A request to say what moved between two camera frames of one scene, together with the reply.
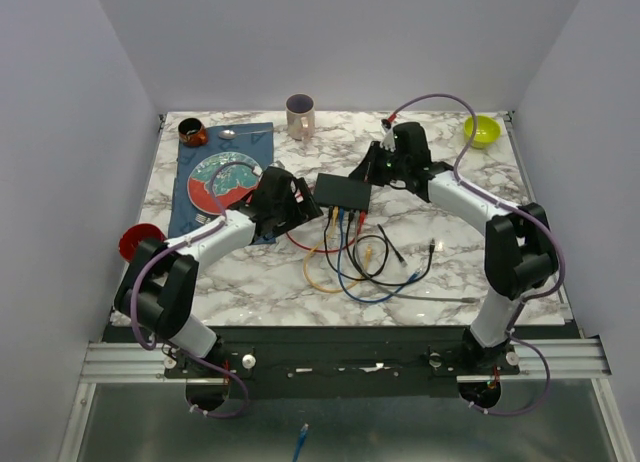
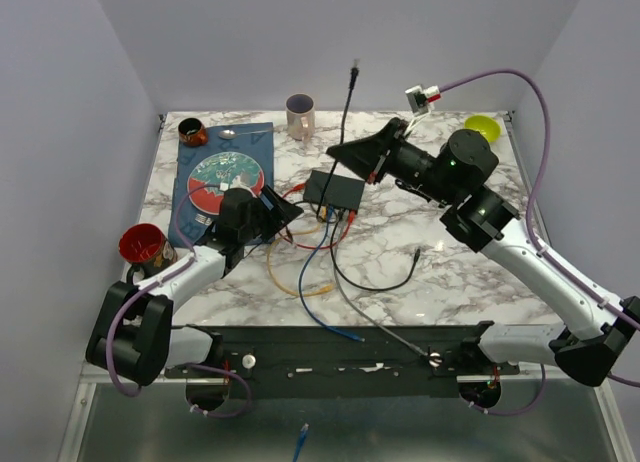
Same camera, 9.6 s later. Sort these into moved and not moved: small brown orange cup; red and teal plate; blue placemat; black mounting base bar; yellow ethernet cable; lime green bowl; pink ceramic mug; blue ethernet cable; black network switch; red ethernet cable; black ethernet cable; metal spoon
Moved: blue ethernet cable; yellow ethernet cable; black network switch; red ethernet cable; black ethernet cable
Not moved: black mounting base bar; small brown orange cup; pink ceramic mug; blue placemat; lime green bowl; red and teal plate; metal spoon
